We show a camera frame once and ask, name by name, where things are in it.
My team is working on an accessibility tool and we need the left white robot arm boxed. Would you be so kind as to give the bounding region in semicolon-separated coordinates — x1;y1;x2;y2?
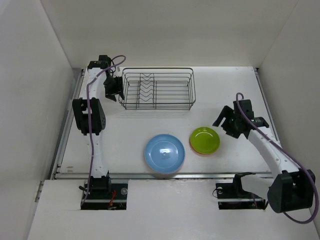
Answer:
72;54;126;199

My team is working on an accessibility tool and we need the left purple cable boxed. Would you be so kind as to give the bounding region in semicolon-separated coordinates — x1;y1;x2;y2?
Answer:
81;55;127;203

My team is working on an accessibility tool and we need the wire dish rack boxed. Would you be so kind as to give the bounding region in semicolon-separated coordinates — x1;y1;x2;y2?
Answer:
118;67;196;111

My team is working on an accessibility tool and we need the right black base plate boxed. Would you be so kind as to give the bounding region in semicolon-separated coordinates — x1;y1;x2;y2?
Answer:
212;182;269;210

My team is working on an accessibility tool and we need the orange plate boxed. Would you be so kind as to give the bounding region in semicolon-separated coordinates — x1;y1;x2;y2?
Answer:
190;144;217;157

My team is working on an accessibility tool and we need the purple cable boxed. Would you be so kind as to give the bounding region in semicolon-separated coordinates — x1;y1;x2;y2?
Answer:
81;55;127;203
235;92;320;224

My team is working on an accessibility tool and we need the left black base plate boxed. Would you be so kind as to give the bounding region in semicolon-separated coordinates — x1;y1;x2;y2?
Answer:
80;183;128;211

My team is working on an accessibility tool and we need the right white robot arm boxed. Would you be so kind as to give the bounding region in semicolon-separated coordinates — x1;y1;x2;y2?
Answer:
213;99;320;214

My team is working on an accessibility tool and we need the blue plate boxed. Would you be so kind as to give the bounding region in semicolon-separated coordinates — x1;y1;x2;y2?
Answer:
144;134;186;175

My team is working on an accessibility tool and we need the green plate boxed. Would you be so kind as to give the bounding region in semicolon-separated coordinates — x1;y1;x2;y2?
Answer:
189;127;220;153

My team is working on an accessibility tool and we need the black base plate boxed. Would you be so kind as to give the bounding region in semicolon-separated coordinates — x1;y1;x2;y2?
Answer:
80;183;128;211
212;182;269;210

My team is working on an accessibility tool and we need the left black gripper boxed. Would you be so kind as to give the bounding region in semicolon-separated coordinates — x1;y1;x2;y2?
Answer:
103;75;124;102

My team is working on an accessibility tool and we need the pink plate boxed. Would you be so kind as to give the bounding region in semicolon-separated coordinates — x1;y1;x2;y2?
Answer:
174;160;185;173

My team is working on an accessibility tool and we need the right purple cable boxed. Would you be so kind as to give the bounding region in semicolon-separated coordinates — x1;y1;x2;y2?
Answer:
235;92;320;224

